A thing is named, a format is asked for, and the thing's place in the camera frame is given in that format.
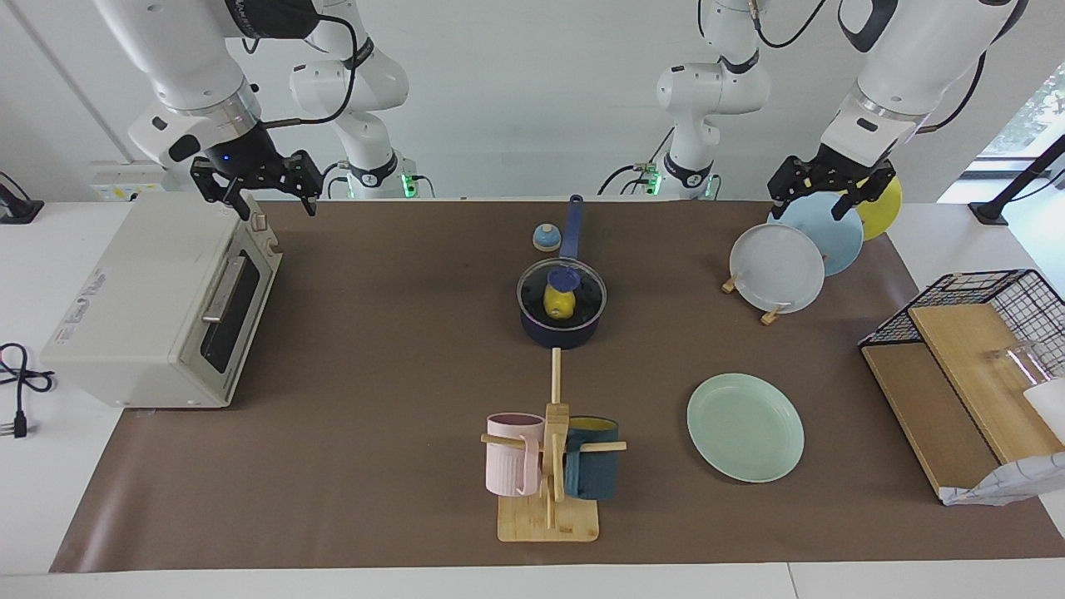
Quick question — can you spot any black clamp stand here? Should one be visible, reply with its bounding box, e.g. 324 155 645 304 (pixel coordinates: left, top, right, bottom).
968 133 1065 226

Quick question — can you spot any black power cable with plug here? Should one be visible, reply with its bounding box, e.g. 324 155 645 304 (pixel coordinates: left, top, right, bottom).
0 342 57 440

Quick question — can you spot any white crumpled cloth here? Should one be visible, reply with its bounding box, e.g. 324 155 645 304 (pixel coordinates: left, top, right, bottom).
939 451 1065 507

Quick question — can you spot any white wall socket strip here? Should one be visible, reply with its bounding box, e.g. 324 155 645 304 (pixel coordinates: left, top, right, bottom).
90 161 181 203

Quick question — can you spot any light blue plate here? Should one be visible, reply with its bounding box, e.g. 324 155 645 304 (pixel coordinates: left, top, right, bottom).
778 192 864 277

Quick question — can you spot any dark teal mug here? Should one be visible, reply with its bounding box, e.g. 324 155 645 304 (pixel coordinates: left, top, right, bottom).
564 416 621 501

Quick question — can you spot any beige toaster oven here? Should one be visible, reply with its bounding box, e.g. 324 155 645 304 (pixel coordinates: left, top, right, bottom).
40 193 284 410

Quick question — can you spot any black base cable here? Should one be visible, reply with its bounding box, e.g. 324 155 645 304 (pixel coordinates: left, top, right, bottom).
597 126 676 197

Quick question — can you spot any black desk mount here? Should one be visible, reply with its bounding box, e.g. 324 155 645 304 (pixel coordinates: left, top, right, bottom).
0 171 45 225

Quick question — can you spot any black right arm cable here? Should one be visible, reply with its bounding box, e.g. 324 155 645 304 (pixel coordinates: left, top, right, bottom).
241 12 360 131

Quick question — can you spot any mint green plate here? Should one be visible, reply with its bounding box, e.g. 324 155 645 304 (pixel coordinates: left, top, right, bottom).
686 372 805 483

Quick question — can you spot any dark blue saucepan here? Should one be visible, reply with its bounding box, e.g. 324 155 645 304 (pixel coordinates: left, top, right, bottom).
516 195 608 349

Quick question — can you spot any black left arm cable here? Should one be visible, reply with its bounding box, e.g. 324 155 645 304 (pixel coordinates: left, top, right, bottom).
914 50 991 136

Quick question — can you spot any wooden plate rack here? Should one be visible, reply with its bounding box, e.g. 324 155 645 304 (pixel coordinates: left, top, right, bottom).
721 270 788 326

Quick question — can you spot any glass lid with blue knob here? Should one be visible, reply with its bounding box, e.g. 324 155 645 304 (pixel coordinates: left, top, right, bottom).
516 258 608 328

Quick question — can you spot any window with greenery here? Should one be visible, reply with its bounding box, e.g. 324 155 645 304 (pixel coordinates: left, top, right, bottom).
977 62 1065 161

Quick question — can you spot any pink ribbed mug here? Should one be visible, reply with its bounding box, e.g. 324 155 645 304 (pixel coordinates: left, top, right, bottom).
486 413 546 498

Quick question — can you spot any white cup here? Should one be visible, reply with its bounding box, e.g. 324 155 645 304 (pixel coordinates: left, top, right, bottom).
1023 379 1065 443

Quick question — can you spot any wooden mug tree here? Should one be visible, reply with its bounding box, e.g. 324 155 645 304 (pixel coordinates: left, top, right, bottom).
480 348 627 543

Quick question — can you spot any grey plate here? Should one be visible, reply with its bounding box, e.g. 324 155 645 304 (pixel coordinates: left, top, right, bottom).
730 223 825 314

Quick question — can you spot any clear glass cup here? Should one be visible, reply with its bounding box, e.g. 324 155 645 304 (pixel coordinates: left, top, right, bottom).
986 339 1053 389

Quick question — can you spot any black wire basket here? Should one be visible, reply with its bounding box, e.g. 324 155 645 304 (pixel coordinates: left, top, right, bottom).
859 269 1065 385

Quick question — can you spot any yellow plate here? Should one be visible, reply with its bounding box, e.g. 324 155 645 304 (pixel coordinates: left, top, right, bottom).
855 175 903 242

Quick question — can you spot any brown table mat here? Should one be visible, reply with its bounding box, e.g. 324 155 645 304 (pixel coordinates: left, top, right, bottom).
50 200 1065 573

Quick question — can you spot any wooden shelf board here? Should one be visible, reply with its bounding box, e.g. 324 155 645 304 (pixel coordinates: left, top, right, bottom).
861 304 1065 500

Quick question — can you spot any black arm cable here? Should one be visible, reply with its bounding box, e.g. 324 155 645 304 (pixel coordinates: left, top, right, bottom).
241 12 360 131
914 50 991 136

